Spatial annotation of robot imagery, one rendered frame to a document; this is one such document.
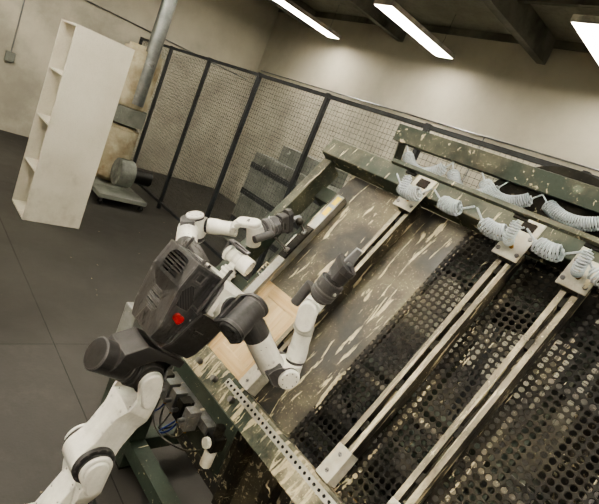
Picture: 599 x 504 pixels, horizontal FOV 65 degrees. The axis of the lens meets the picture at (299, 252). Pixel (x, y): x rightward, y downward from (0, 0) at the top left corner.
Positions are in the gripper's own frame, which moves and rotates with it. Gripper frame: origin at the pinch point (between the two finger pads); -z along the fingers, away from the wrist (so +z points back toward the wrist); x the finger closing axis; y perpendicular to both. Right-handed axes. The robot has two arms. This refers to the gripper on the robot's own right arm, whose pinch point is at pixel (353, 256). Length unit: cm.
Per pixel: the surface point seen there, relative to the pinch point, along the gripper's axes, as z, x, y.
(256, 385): 71, 11, 8
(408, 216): -13, 52, 30
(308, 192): 14, 99, 0
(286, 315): 51, 37, 10
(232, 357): 77, 29, 0
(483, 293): -13, 6, 51
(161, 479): 152, 22, 8
